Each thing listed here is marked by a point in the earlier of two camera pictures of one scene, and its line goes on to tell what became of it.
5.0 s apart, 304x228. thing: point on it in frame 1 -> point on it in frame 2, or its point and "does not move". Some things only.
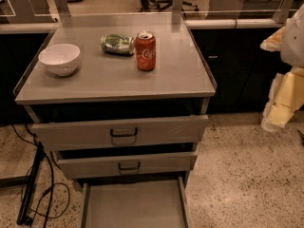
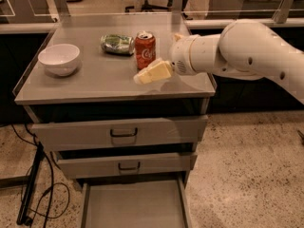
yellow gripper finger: [275, 42] -> [180, 55]
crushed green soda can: [118, 44] does not move
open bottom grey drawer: [158, 201] does not move
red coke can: [145, 51] does not move
